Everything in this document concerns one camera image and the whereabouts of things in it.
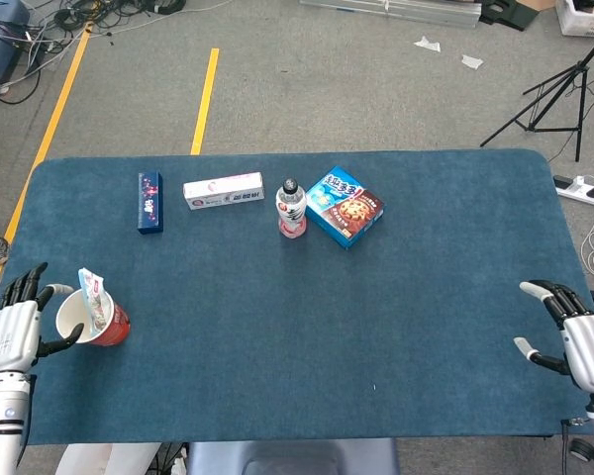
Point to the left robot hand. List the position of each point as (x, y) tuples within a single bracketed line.
[(10, 336)]

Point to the white floral toothpaste tube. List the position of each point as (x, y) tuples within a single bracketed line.
[(95, 297)]

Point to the white paper scrap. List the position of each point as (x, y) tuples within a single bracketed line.
[(472, 61), (428, 44)]

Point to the black tripod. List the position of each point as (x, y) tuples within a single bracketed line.
[(581, 67)]

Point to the dark blue narrow box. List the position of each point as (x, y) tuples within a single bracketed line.
[(150, 203)]

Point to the open cardboard box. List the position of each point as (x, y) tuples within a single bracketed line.
[(537, 4)]

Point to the white robot body shell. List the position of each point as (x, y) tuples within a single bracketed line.
[(119, 457)]

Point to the aluminium rail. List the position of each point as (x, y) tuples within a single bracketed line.
[(425, 12)]

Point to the black floor bracket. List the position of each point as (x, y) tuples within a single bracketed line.
[(515, 15)]

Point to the white pink toothpaste box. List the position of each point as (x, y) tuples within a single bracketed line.
[(223, 190)]

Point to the blue cookie box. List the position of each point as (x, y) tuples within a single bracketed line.
[(346, 208)]

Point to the black caster wheel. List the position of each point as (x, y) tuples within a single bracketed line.
[(580, 448)]

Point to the red paper cup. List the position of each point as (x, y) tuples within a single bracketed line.
[(116, 324)]

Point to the white power strip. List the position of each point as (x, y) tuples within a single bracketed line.
[(576, 188)]

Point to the blue table mat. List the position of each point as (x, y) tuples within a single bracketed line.
[(326, 321)]

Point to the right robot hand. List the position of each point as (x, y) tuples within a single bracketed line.
[(591, 351)]

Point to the pink white drink bottle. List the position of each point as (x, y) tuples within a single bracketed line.
[(291, 210)]

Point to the white storage bin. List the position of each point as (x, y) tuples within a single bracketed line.
[(574, 22)]

